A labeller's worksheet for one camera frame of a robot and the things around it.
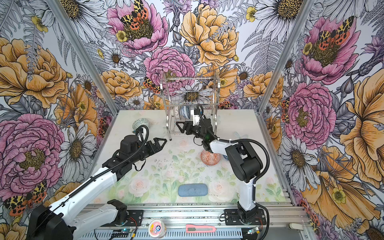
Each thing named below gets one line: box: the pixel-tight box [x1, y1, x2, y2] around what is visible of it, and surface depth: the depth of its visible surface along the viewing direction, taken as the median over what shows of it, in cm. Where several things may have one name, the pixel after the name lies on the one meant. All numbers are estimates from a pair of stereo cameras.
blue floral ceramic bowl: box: [181, 105, 191, 119], surface depth 107 cm
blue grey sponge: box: [178, 183, 209, 197], surface depth 82 cm
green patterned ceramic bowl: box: [132, 118, 150, 130], surface depth 113 cm
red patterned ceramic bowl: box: [200, 149, 221, 166], surface depth 96 cm
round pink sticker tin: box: [148, 219, 167, 239], surface depth 64 cm
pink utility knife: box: [186, 224, 217, 233], surface depth 73 cm
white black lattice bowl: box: [173, 105, 180, 120], surface depth 107 cm
